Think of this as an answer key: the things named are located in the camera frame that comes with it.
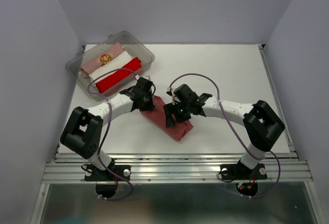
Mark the aluminium frame rail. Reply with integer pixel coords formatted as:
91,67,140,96
42,153,313,184

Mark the clear plastic storage bin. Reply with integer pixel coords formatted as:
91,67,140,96
65,31,155,101

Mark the pink rolled mario t shirt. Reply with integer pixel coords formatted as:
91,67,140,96
80,42,124,78

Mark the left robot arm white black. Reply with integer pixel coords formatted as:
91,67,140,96
60,77,155,180

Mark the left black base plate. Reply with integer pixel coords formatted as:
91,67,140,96
82,164,131,182

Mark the white rolled t shirt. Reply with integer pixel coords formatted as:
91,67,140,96
89,51,133,81

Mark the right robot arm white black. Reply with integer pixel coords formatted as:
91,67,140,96
163,84,285,181

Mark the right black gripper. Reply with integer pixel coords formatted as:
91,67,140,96
162,100,191,128

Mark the dusty red t shirt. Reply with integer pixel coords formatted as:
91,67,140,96
140,94,194,143

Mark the red rolled t shirt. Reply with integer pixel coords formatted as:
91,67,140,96
96,58,141,93

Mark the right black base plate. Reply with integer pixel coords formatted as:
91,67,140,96
218,163,267,181

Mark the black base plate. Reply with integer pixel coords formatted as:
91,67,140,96
82,164,131,182
218,163,267,181

